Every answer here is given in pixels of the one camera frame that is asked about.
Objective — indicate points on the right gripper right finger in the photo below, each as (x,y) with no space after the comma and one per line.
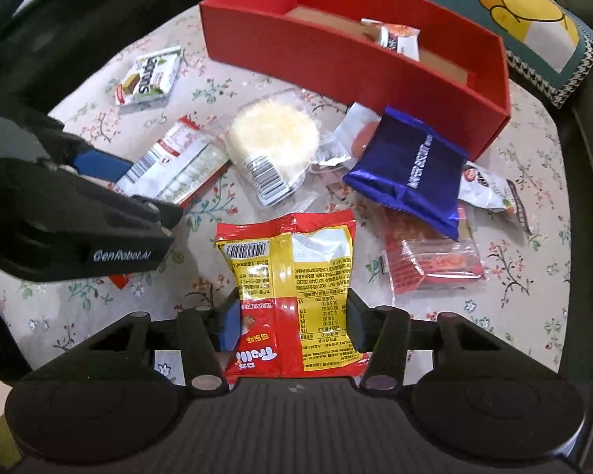
(384,333)

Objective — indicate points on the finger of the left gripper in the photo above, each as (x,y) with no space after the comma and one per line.
(72,151)
(142,213)

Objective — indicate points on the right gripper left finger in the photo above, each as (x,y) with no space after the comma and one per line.
(206,337)

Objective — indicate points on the white red striped snack pack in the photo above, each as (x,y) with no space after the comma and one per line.
(178,165)

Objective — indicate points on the red yellow snack bag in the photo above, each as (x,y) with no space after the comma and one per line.
(293,275)

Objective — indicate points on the green white Kaprons wafer pack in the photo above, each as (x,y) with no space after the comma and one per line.
(150,78)

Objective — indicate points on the clear round bread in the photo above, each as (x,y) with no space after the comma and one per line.
(279,146)

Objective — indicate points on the blue wafer biscuit pack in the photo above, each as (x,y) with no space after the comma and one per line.
(407,166)

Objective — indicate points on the white spicy snack packet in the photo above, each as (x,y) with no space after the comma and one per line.
(484,190)

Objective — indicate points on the vacuum packed pink sausages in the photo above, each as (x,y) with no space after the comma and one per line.
(350,138)

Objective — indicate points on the clear red snack packet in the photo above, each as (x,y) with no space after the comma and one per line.
(420,258)

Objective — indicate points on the small white snack packet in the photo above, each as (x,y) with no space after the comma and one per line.
(401,39)

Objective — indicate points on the red cardboard box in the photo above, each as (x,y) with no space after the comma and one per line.
(460,85)

